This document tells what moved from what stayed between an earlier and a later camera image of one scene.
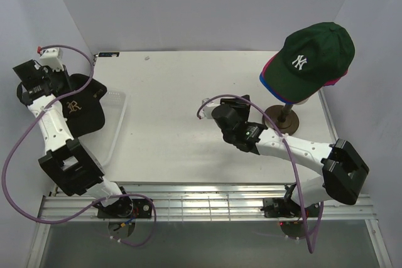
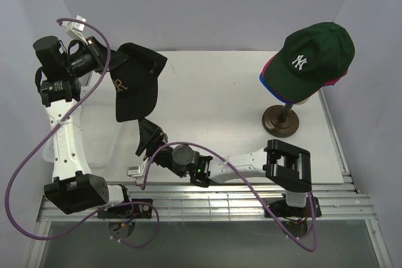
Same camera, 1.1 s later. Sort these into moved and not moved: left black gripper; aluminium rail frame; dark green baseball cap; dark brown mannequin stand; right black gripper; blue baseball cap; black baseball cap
Moved: right black gripper; black baseball cap; left black gripper
Not moved: aluminium rail frame; dark brown mannequin stand; dark green baseball cap; blue baseball cap
